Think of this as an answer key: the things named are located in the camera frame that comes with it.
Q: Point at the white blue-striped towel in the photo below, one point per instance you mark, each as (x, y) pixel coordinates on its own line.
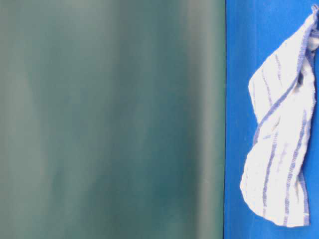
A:
(282, 93)

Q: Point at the blue table cloth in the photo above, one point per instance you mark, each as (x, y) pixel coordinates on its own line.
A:
(254, 29)

